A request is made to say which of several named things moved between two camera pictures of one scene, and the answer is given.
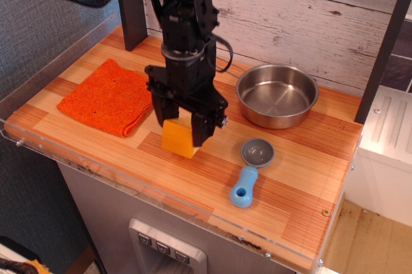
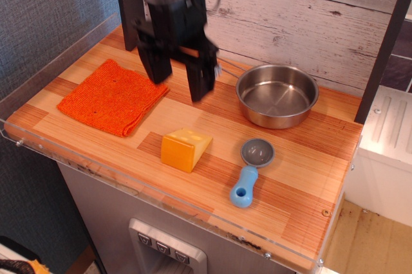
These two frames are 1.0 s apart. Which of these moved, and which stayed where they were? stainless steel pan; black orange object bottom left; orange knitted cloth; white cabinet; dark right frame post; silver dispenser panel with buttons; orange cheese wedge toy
Moved: orange cheese wedge toy
Stayed: black orange object bottom left; stainless steel pan; dark right frame post; white cabinet; silver dispenser panel with buttons; orange knitted cloth
